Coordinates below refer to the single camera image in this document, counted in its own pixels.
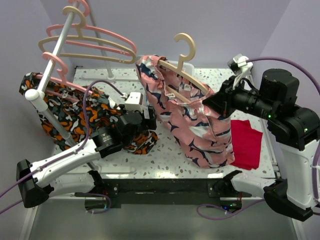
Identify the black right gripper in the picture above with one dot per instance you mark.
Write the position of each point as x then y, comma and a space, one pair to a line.
221, 104

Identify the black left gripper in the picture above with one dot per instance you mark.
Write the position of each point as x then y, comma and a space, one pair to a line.
148, 123

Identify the pink patterned shorts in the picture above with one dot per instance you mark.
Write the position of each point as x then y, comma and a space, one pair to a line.
204, 136

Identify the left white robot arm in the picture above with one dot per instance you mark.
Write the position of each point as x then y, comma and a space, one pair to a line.
34, 179

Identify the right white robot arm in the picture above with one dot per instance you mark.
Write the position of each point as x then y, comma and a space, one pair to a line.
295, 128

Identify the pink hanger front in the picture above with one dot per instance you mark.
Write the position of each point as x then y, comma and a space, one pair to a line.
62, 71

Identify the pink hanger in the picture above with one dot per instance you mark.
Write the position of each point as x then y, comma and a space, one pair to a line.
62, 71
54, 31

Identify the pink hanger rear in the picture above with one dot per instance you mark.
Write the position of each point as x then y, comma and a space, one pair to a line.
54, 31

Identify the red folded cloth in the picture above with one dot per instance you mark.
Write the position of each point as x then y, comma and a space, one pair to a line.
247, 144

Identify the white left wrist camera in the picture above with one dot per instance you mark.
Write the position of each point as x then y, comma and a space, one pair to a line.
134, 102

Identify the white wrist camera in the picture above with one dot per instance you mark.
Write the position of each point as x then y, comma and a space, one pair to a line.
134, 102
241, 67

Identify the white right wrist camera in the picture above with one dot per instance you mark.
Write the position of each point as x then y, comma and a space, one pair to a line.
241, 67

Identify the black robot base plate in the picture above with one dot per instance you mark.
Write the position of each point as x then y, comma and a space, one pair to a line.
162, 191

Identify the white clothes rack rail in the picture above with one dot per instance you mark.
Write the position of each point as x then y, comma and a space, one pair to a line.
36, 97

